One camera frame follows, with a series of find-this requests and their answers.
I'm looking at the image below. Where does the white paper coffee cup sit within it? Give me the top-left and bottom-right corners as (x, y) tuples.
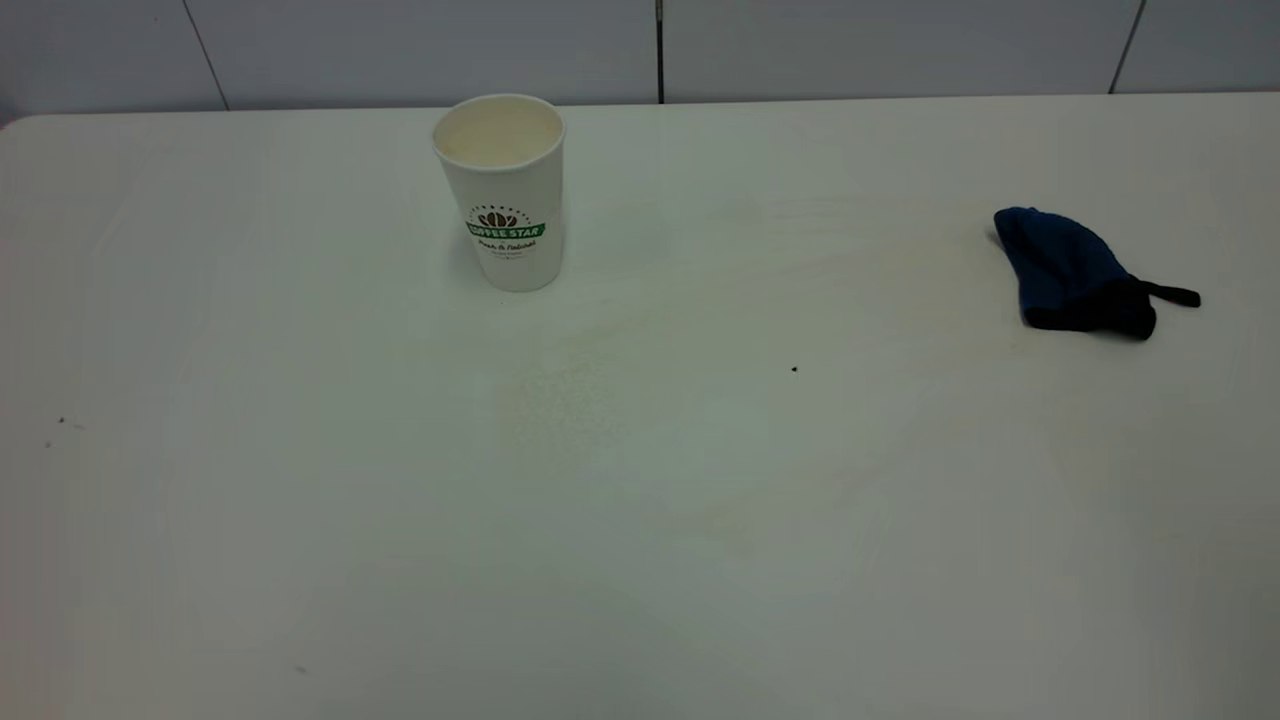
(432, 94), (567, 293)

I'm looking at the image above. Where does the blue cloth with black trim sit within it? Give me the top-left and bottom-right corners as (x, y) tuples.
(993, 207), (1202, 341)

